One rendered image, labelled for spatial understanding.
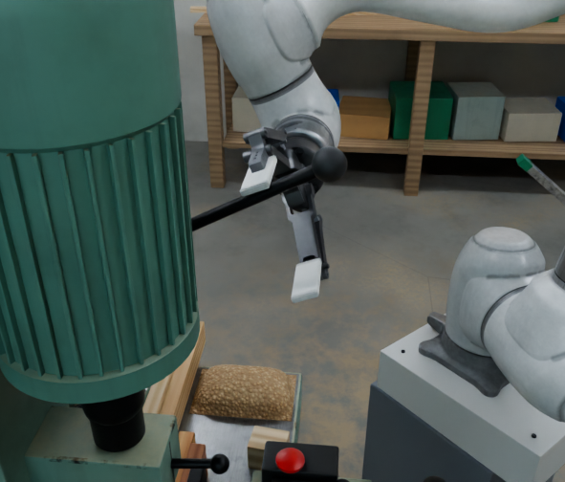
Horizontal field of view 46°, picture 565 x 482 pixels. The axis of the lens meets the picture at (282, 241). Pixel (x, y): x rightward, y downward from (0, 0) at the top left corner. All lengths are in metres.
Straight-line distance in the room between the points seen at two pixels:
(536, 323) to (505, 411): 0.25
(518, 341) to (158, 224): 0.73
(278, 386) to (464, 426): 0.47
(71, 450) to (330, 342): 1.82
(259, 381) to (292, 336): 1.56
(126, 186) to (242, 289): 2.27
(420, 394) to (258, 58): 0.73
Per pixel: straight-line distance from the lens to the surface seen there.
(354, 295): 2.70
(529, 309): 1.09
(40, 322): 0.52
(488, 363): 1.30
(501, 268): 1.19
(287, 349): 2.42
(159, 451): 0.69
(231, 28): 0.90
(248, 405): 0.92
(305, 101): 0.92
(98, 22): 0.42
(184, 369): 0.94
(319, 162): 0.63
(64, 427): 0.73
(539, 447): 1.23
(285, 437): 0.85
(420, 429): 1.38
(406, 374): 1.33
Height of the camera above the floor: 1.56
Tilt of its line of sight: 31 degrees down
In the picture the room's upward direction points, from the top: straight up
